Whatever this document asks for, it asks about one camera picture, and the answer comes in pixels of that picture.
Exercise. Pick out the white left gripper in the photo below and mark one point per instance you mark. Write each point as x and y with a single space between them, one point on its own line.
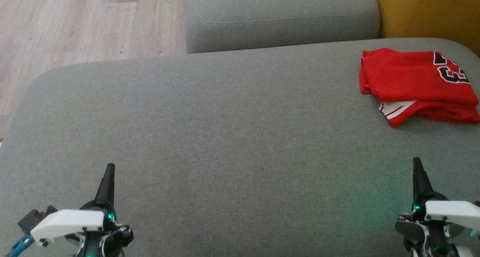
67 221

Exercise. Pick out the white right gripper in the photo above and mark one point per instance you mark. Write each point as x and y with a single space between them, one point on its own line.
450 210

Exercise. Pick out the red shorts with white panel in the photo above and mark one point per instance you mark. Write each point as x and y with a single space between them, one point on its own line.
446 114

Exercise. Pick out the red and white jersey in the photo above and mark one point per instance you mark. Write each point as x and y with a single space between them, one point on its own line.
405 77

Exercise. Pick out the wide yellow sofa backrest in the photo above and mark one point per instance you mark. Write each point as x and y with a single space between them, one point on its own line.
431 9

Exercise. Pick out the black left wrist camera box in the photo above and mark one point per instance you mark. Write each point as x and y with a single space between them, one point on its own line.
32 219

